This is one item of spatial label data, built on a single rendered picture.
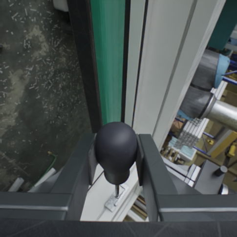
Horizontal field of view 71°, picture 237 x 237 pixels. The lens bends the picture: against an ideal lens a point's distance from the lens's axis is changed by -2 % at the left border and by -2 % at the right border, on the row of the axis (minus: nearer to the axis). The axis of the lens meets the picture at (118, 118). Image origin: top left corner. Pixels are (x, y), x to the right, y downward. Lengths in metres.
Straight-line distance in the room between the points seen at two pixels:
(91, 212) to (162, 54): 0.26
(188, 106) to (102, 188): 0.69
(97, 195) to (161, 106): 0.19
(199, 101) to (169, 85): 0.68
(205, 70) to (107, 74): 0.72
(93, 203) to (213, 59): 0.76
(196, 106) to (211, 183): 0.53
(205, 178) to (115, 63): 0.34
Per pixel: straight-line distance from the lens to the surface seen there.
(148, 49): 0.22
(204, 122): 5.10
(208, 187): 0.44
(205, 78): 0.88
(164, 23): 0.20
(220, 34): 0.97
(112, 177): 0.18
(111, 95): 0.21
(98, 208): 0.32
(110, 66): 0.19
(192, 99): 0.91
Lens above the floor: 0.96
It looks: 21 degrees down
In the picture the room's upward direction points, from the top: 120 degrees clockwise
